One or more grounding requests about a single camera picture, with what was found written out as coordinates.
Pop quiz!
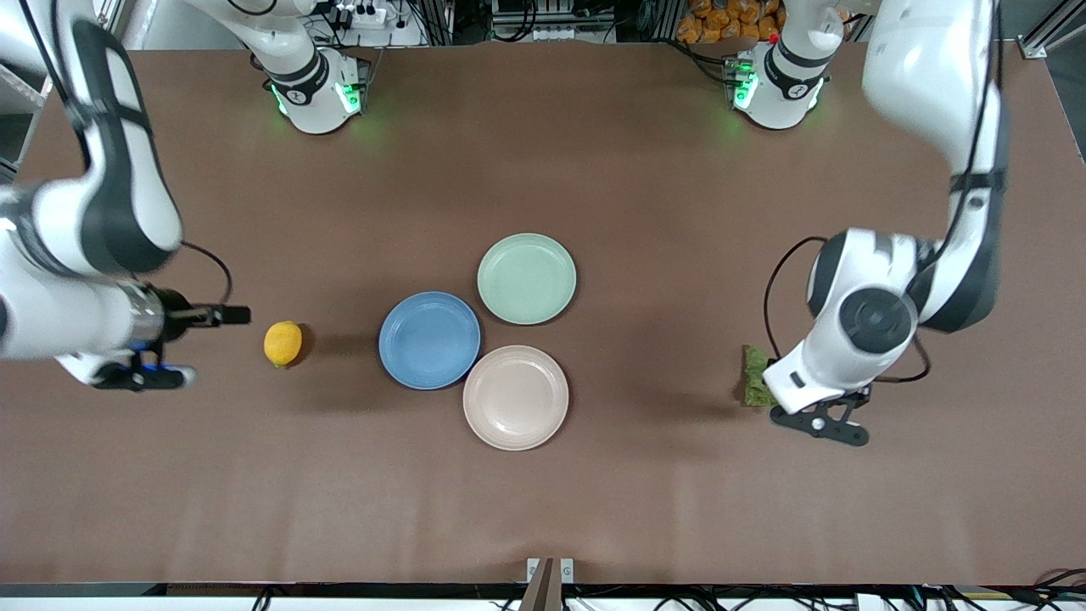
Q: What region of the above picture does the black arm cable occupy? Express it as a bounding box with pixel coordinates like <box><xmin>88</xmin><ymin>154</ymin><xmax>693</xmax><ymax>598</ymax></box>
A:
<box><xmin>763</xmin><ymin>235</ymin><xmax>932</xmax><ymax>384</ymax></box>
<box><xmin>180</xmin><ymin>241</ymin><xmax>234</xmax><ymax>308</ymax></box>

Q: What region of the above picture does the blue round plate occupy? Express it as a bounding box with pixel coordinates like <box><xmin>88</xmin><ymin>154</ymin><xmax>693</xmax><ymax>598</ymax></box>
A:
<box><xmin>378</xmin><ymin>291</ymin><xmax>482</xmax><ymax>391</ymax></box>

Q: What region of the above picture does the aluminium frame profile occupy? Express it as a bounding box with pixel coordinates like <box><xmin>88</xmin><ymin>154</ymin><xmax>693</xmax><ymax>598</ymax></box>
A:
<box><xmin>1021</xmin><ymin>0</ymin><xmax>1086</xmax><ymax>60</ymax></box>

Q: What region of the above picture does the white power strip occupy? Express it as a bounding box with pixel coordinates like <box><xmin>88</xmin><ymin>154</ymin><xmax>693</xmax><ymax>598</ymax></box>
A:
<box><xmin>327</xmin><ymin>0</ymin><xmax>393</xmax><ymax>31</ymax></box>

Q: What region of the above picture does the beige round plate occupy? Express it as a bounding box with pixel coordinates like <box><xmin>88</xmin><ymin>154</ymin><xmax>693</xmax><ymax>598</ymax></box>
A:
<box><xmin>462</xmin><ymin>345</ymin><xmax>570</xmax><ymax>451</ymax></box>

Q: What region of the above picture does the black base cable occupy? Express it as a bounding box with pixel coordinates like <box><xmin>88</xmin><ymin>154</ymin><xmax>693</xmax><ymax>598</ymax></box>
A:
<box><xmin>658</xmin><ymin>36</ymin><xmax>739</xmax><ymax>87</ymax></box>

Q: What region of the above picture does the bag of orange items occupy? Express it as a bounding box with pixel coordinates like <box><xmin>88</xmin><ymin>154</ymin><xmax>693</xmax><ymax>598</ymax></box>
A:
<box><xmin>676</xmin><ymin>0</ymin><xmax>787</xmax><ymax>46</ymax></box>

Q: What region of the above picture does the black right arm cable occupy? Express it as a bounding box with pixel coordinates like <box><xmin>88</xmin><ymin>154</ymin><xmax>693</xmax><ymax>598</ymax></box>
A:
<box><xmin>180</xmin><ymin>241</ymin><xmax>234</xmax><ymax>308</ymax></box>

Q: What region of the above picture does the green lettuce leaf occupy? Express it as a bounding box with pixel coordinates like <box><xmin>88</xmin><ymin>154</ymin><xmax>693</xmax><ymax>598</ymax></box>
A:
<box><xmin>744</xmin><ymin>345</ymin><xmax>778</xmax><ymax>407</ymax></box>

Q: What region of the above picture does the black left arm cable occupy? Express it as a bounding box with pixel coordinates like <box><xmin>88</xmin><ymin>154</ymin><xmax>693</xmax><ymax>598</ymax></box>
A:
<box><xmin>763</xmin><ymin>235</ymin><xmax>932</xmax><ymax>384</ymax></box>

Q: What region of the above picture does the yellow lemon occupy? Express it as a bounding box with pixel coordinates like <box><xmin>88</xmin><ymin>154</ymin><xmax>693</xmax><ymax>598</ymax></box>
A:
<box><xmin>263</xmin><ymin>320</ymin><xmax>304</xmax><ymax>369</ymax></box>

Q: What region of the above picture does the grey metal camera post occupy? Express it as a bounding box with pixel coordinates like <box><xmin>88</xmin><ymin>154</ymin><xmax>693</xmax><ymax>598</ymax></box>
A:
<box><xmin>519</xmin><ymin>557</ymin><xmax>576</xmax><ymax>611</ymax></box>

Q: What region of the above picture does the mint green round plate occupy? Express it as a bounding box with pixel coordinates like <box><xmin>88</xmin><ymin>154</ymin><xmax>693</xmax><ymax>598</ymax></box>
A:
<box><xmin>477</xmin><ymin>233</ymin><xmax>578</xmax><ymax>326</ymax></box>

